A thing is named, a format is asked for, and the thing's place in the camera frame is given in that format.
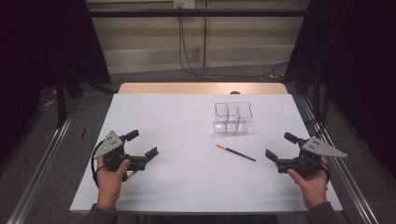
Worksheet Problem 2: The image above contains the aluminium floor rail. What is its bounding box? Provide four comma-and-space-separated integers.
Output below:
6, 98, 82, 224
298, 94, 380, 224

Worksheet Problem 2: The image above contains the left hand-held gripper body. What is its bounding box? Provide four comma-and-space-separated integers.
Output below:
92, 130, 148, 182

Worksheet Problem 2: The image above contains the left hand-held gripper cable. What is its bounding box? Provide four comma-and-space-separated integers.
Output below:
90, 139, 107, 189

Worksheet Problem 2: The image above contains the black metal stand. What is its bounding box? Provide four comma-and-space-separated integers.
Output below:
312, 67, 322, 117
54, 72, 68, 129

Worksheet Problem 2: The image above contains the right hand-held gripper cable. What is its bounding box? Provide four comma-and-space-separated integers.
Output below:
320, 161, 332, 191

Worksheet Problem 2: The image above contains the black floor cable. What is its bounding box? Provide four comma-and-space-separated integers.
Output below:
304, 116, 329, 135

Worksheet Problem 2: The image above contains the white wall outlet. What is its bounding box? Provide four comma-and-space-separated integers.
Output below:
173, 0, 197, 9

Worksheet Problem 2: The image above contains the person's left hand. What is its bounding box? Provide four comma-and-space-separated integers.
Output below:
95, 156, 132, 210

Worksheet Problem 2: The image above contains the clear plastic organizer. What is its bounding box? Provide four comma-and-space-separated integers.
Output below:
213, 101, 254, 134

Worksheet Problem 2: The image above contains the yellow floor tape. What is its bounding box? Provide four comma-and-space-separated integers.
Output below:
43, 90, 59, 108

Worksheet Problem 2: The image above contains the black horizontal frame bar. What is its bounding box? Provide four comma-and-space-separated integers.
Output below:
88, 8, 310, 19

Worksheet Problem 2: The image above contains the black curtain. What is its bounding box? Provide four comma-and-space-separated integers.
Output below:
284, 0, 396, 179
0, 0, 112, 164

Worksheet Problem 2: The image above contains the black wall cable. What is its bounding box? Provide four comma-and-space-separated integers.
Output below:
177, 16, 219, 83
180, 16, 290, 79

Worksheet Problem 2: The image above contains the person's right hand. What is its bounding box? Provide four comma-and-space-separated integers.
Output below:
286, 155, 331, 210

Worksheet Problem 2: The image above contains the hand-held gripper cable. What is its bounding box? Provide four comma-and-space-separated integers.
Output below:
320, 161, 332, 191
90, 139, 107, 189

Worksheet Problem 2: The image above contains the white table board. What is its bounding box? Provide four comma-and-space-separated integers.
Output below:
69, 92, 344, 216

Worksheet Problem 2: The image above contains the black pencil with orange end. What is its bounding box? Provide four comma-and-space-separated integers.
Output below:
216, 143, 257, 162

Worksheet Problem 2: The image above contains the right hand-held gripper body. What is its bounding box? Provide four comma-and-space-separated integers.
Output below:
276, 135, 348, 178

